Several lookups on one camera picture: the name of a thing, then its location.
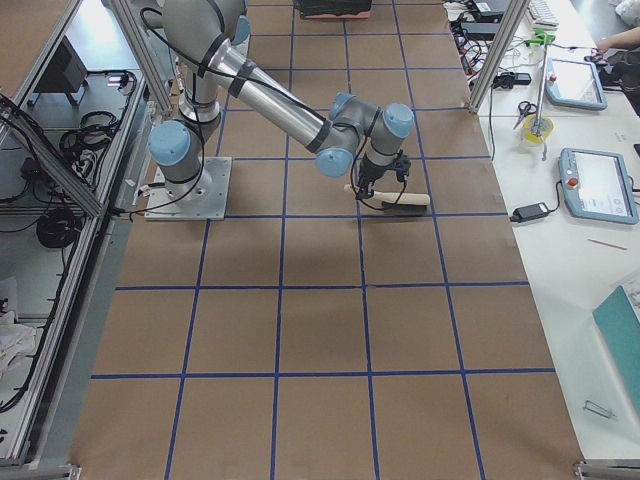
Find green plastic clamp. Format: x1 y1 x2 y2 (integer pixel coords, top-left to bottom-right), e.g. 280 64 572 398
524 28 556 47

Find beige hand brush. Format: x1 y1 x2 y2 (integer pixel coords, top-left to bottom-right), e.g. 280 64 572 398
360 191 431 212

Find metal rod stand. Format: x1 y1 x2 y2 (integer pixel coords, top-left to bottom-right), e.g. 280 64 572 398
535 45 549 161

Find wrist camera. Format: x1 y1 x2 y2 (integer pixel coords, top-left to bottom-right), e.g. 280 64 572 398
393 150 411 184

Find teal notebook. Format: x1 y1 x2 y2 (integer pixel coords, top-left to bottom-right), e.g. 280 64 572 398
593 285 639 410

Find aluminium frame post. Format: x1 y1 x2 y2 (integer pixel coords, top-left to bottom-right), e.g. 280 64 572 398
468 0 529 114

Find white crumpled cloth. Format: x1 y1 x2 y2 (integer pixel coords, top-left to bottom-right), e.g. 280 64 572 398
0 277 39 371

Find bin with black bag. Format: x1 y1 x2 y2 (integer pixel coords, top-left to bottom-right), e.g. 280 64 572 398
294 0 373 20

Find black power adapter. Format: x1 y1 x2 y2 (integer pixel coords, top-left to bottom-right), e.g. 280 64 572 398
509 202 550 223

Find blue teach pendant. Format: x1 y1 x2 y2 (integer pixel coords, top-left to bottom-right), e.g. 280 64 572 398
558 148 639 225
545 58 608 111

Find blue teach pendant near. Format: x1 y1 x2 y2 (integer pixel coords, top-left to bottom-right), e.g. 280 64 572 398
558 148 639 225

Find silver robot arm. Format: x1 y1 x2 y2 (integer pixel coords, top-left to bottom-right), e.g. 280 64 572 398
139 1 414 201

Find blue teach pendant far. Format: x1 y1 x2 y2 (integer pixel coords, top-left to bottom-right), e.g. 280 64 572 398
545 58 608 111

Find person forearm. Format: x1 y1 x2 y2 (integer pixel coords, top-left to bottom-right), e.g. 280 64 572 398
596 28 640 54

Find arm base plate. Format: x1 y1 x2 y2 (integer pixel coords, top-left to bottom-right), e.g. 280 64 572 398
144 156 233 221
233 35 251 58

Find black handled scissors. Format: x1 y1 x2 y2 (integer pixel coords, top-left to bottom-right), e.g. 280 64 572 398
513 101 537 129

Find yellow tape roll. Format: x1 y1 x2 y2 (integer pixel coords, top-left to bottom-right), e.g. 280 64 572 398
520 115 554 147

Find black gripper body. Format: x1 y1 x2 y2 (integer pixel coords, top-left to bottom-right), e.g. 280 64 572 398
356 154 395 190

